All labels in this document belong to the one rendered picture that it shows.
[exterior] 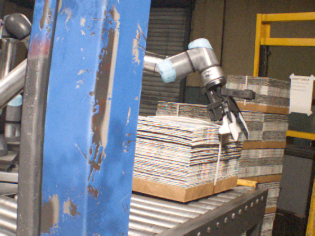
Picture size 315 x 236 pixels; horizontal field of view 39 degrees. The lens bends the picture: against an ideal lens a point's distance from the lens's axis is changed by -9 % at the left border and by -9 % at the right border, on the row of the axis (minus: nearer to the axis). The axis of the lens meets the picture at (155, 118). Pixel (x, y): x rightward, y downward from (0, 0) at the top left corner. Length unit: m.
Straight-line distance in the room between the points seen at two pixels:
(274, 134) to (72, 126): 2.78
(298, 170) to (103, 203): 3.30
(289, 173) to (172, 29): 6.81
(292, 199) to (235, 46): 6.18
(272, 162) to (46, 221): 2.80
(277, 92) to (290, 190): 0.93
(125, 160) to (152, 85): 9.75
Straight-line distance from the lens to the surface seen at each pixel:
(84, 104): 0.37
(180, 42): 9.95
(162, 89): 10.03
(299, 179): 3.66
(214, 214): 1.31
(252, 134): 2.91
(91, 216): 0.39
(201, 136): 1.42
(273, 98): 3.07
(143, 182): 1.47
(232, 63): 9.51
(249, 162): 2.95
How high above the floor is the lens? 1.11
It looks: 3 degrees down
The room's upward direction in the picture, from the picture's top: 6 degrees clockwise
